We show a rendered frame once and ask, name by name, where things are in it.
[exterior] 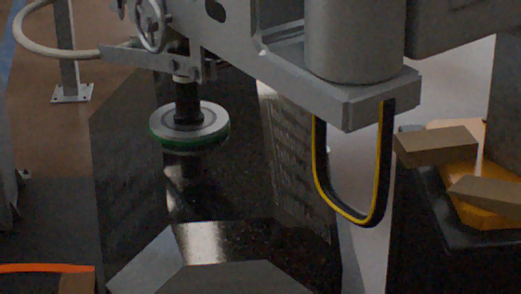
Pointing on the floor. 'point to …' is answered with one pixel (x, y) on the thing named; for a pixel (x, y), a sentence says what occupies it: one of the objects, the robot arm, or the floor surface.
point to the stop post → (74, 93)
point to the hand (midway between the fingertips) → (127, 14)
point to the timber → (78, 283)
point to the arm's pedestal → (9, 183)
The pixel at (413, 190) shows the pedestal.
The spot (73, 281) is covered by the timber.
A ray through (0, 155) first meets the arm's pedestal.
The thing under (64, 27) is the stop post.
